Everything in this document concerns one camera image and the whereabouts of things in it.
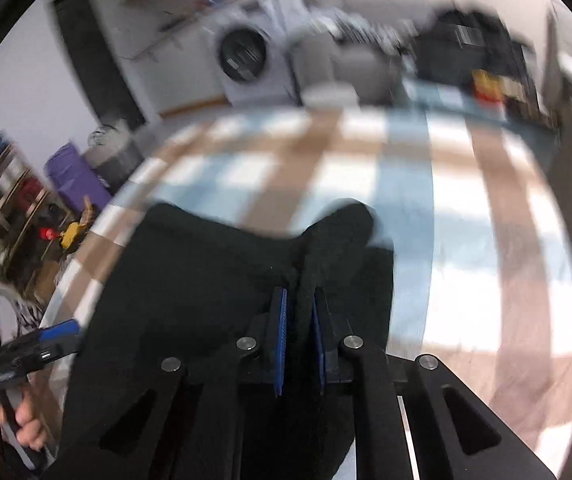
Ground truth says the black rice cooker pot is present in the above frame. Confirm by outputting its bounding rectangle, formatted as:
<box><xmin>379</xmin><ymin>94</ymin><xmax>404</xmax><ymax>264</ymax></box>
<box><xmin>413</xmin><ymin>22</ymin><xmax>522</xmax><ymax>97</ymax></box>

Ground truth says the black knit sweater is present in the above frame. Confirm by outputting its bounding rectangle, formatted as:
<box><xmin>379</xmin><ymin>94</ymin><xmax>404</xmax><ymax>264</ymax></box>
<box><xmin>47</xmin><ymin>202</ymin><xmax>393</xmax><ymax>479</ymax></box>

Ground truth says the black clothes pile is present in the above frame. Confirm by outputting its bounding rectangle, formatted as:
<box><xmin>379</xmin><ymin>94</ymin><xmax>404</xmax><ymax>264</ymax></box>
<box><xmin>435</xmin><ymin>8</ymin><xmax>536</xmax><ymax>90</ymax></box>

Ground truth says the black food tray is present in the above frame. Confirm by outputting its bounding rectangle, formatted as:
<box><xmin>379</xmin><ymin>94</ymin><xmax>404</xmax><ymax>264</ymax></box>
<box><xmin>504</xmin><ymin>84</ymin><xmax>558</xmax><ymax>129</ymax></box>

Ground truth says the grey sofa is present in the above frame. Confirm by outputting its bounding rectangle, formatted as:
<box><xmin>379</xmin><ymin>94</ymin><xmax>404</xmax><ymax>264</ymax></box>
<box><xmin>285</xmin><ymin>8</ymin><xmax>404</xmax><ymax>106</ymax></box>

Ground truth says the red round food tin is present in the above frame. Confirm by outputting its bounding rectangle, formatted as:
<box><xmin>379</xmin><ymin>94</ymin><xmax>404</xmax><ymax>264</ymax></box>
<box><xmin>472</xmin><ymin>70</ymin><xmax>505</xmax><ymax>105</ymax></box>

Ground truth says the white washing machine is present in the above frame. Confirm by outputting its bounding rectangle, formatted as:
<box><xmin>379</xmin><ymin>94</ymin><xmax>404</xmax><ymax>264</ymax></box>
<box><xmin>202</xmin><ymin>0</ymin><xmax>295</xmax><ymax>106</ymax></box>

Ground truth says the checkered bed blanket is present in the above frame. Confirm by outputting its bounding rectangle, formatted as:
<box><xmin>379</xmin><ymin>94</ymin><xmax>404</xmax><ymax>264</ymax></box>
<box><xmin>43</xmin><ymin>108</ymin><xmax>572</xmax><ymax>474</ymax></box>

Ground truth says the shoe rack with shoes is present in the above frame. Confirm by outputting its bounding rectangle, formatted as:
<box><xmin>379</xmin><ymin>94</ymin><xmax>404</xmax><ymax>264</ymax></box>
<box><xmin>0</xmin><ymin>132</ymin><xmax>96</xmax><ymax>308</ymax></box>

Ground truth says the purple bag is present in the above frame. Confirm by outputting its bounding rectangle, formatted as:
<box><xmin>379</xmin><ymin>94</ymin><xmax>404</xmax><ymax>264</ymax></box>
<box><xmin>44</xmin><ymin>143</ymin><xmax>111</xmax><ymax>214</ymax></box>

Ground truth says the woven laundry basket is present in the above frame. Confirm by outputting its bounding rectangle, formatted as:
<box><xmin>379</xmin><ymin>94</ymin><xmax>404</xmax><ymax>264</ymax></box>
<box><xmin>83</xmin><ymin>118</ymin><xmax>144</xmax><ymax>195</ymax></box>

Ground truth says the person's left hand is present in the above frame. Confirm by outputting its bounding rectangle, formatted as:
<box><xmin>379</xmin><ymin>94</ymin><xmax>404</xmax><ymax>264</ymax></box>
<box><xmin>15</xmin><ymin>384</ymin><xmax>48</xmax><ymax>452</ymax></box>

